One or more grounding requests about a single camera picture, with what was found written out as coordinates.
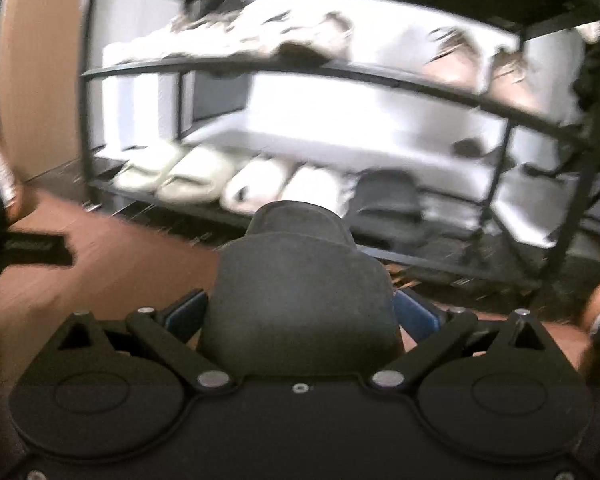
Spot wooden door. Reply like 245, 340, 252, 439
0, 0, 96, 181

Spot cream slide slipper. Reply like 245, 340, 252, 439
157, 147, 239, 205
112, 142, 187, 194

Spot pink leather lace shoe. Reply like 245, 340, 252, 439
422, 27, 492, 94
486, 50, 544, 114

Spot white slipper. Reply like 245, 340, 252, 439
280, 165, 359, 217
220, 157, 294, 214

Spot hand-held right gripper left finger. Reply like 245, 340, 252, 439
37, 288, 231, 391

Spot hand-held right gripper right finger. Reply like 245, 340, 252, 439
371, 290, 566, 391

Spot white box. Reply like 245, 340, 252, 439
92, 72, 181, 154

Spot dark grey slipper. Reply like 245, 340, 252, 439
197, 201, 403, 376
352, 170, 427, 242

